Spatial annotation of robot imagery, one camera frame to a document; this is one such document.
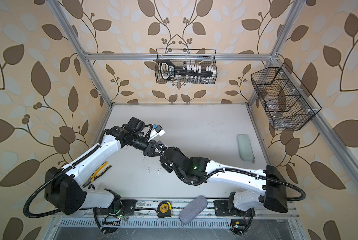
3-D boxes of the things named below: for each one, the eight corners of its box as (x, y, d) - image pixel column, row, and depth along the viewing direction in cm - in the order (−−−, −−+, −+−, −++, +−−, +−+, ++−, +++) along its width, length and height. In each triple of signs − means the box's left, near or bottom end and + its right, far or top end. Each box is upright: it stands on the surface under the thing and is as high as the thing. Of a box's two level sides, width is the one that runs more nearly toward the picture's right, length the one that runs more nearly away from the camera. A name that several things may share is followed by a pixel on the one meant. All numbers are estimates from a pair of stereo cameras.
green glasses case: (242, 162, 91) (243, 160, 89) (235, 136, 104) (236, 133, 101) (255, 162, 91) (256, 160, 89) (246, 136, 104) (247, 133, 101)
